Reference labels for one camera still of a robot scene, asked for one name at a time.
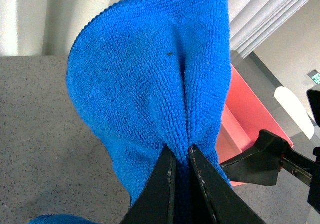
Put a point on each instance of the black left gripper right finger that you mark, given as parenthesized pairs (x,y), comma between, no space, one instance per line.
(213,200)

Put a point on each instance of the green exit sign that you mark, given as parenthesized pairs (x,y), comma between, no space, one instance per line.
(315,76)

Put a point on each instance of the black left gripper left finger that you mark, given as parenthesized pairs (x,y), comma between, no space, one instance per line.
(156,203)

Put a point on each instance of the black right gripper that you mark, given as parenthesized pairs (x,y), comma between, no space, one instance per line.
(261,163)

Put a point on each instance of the blue microfiber cloth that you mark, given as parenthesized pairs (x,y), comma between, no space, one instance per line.
(145,74)

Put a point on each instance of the pink plastic bin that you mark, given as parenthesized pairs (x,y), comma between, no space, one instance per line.
(243,117)

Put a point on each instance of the white chair back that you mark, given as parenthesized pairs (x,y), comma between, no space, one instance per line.
(292,105)

